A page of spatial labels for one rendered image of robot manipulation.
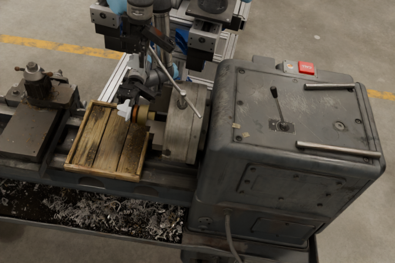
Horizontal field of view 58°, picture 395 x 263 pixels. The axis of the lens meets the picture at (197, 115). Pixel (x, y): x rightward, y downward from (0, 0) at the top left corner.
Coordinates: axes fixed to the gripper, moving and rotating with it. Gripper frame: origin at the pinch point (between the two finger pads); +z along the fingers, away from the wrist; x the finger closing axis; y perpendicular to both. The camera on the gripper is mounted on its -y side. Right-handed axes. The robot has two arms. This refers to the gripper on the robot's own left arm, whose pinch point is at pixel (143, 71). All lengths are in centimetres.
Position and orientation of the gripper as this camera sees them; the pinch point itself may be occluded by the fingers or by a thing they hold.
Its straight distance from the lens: 121.7
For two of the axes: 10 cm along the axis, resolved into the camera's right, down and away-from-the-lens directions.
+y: -9.9, -1.6, -0.3
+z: -1.4, 7.4, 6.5
